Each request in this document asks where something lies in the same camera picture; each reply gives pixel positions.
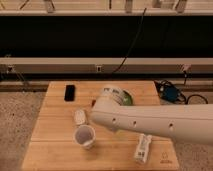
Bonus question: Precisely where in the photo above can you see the white plastic bottle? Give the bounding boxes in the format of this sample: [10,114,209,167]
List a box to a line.
[134,134,152,163]

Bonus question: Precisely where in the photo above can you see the black hanging cable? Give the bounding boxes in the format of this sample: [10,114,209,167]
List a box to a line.
[111,7,148,74]

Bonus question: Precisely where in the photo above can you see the blue device on floor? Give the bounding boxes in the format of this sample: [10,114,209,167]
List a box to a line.
[155,80,186,103]

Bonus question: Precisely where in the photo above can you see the wooden table board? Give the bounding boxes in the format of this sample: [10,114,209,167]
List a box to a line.
[22,81,179,171]

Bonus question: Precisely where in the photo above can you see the white wall outlet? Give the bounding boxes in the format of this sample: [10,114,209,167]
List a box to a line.
[97,66,102,72]

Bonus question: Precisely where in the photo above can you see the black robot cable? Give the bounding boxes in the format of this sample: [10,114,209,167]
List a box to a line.
[185,94,209,106]

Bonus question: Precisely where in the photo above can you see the green bowl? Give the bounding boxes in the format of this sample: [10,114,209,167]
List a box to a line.
[124,91,133,106]

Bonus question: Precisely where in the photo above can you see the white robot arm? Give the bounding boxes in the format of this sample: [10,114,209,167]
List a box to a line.
[91,86,213,145]

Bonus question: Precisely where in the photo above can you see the small white box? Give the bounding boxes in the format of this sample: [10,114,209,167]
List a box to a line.
[74,109,87,125]

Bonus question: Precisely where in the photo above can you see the black smartphone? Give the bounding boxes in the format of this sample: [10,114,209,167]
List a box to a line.
[64,85,75,101]

